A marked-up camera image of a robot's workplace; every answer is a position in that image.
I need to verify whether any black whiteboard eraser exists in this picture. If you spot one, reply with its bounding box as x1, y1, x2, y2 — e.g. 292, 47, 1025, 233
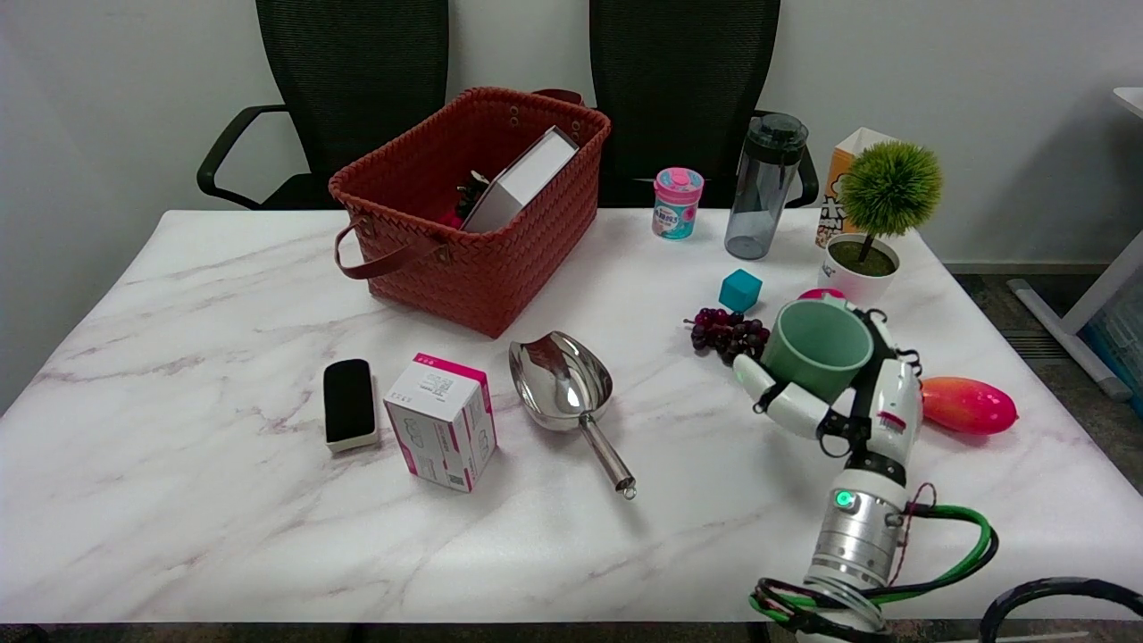
322, 359, 380, 453

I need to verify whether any thin red wire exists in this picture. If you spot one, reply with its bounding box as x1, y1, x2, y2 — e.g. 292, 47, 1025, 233
893, 483, 939, 590

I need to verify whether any white side desk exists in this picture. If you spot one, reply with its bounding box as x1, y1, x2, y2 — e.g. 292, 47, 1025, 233
1007, 87, 1143, 401

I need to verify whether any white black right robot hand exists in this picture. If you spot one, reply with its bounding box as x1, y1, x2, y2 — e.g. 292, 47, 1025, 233
732, 295, 924, 489

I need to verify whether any orange white carton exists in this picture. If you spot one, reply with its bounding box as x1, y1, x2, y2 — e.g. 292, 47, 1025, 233
814, 127, 897, 249

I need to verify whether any grey transparent water bottle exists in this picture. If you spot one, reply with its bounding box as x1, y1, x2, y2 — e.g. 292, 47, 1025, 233
724, 113, 809, 261

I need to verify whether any teal jar with pink lid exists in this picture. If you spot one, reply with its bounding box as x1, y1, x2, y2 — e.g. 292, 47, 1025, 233
652, 167, 705, 240

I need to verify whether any shiny metal scoop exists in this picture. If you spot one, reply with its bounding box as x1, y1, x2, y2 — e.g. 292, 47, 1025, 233
508, 331, 638, 500

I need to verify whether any dark small item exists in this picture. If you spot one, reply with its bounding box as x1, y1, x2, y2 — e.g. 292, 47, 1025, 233
455, 171, 490, 220

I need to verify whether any green mug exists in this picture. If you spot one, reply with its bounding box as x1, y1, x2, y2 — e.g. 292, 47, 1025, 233
761, 299, 875, 405

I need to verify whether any green robot cable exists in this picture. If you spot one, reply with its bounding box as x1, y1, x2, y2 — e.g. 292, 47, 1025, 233
748, 504, 1000, 628

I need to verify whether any purple toy grape bunch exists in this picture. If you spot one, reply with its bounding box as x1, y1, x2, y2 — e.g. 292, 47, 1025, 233
684, 308, 772, 365

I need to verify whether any teal cube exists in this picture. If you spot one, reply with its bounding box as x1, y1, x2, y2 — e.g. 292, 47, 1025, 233
719, 269, 763, 313

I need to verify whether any green topiary in white pot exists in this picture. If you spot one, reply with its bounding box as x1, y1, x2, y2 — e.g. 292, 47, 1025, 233
817, 141, 944, 309

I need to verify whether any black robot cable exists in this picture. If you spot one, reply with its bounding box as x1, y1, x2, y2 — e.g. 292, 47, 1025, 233
979, 577, 1143, 643

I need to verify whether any pink white cardboard box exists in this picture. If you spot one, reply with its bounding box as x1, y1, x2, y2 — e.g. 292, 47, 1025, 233
383, 353, 497, 494

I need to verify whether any orange pink toy mango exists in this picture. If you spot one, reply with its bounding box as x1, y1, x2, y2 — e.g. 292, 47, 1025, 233
920, 376, 1020, 437

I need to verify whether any grey white flat box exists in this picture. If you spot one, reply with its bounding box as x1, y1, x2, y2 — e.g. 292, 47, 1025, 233
460, 126, 580, 235

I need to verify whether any red woven basket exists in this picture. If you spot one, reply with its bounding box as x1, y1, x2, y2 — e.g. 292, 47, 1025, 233
329, 87, 613, 339

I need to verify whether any black mesh office chair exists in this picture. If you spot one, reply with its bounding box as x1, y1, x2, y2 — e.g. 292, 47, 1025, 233
589, 0, 820, 210
196, 0, 450, 212

